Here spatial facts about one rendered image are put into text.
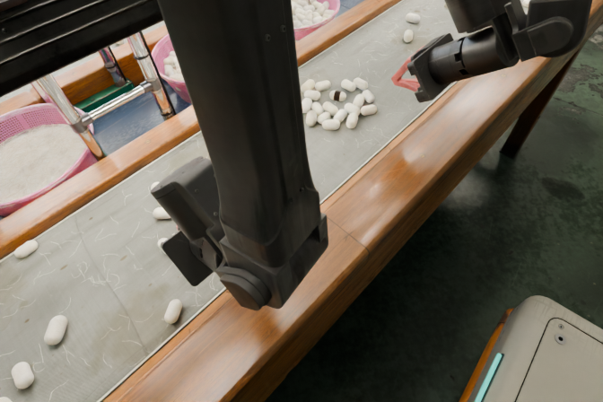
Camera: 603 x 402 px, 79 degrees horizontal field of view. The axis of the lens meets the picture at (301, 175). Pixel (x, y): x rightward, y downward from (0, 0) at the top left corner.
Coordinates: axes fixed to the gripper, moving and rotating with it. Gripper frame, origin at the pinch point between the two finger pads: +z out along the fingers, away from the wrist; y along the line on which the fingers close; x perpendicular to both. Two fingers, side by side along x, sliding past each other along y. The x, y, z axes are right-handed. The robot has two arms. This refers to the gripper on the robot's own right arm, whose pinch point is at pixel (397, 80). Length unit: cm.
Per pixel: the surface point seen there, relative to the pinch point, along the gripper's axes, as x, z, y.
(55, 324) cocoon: 0, 14, 62
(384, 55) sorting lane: -1.1, 19.2, -19.5
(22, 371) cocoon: 2, 12, 67
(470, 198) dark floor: 72, 48, -56
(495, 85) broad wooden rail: 13.7, -1.6, -22.1
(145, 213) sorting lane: -3.6, 21.4, 43.7
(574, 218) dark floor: 94, 23, -74
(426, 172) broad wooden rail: 15.0, -3.4, 6.7
